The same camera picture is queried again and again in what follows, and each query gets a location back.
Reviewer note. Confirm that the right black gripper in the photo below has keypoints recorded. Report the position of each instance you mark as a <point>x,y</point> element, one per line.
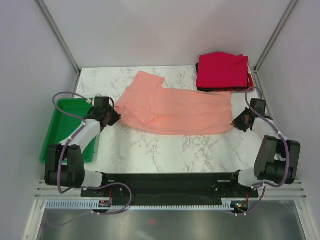
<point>237,123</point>

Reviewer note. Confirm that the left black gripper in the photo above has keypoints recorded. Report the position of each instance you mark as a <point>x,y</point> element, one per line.
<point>116,118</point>

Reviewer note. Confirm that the pink t shirt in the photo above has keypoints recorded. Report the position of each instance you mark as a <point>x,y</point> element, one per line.
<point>148,106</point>

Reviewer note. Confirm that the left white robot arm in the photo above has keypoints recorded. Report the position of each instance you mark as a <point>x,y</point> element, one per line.
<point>64,164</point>

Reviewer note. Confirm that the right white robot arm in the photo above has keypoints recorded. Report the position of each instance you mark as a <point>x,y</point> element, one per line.
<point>277,160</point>

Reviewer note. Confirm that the green plastic tray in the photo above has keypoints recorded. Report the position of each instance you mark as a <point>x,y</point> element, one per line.
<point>62,126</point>

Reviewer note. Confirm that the folded red t shirt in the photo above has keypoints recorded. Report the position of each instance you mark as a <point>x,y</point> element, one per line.
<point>222,57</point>

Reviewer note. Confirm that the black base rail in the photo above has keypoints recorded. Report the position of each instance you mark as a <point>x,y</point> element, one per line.
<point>171,185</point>

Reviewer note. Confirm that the white slotted cable duct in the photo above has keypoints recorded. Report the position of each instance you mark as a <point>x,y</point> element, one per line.
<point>145,203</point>

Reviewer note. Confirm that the left aluminium frame post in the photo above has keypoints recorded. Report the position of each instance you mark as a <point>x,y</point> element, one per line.
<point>57,34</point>

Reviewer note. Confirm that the aluminium frame post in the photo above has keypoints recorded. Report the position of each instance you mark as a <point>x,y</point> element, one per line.
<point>57,34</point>
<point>276,33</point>

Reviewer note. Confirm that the right aluminium frame post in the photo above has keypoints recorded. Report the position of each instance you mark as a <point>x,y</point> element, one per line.
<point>276,33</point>

